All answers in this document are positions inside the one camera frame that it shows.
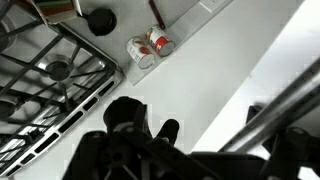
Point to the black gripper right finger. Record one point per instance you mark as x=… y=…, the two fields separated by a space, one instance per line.
x=296 y=156

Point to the tomato picture tin can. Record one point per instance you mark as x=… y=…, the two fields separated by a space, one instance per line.
x=140 y=52

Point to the stainless gas stove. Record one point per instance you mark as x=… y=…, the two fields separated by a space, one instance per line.
x=33 y=83

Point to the small black cast-iron skillet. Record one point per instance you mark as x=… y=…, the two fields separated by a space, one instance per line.
x=101 y=21

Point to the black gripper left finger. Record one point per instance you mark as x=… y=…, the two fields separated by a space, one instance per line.
x=110 y=156

